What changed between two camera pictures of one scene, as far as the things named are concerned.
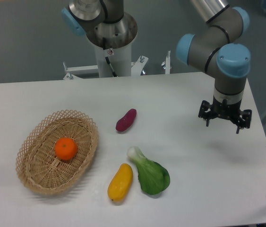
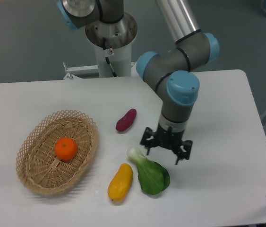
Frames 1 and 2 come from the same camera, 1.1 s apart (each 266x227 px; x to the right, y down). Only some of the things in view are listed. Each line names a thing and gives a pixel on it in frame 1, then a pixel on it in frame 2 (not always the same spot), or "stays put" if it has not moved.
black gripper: (231, 111) to (168, 138)
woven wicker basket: (38, 167) stays put
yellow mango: (120, 185) stays put
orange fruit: (65, 148) stays put
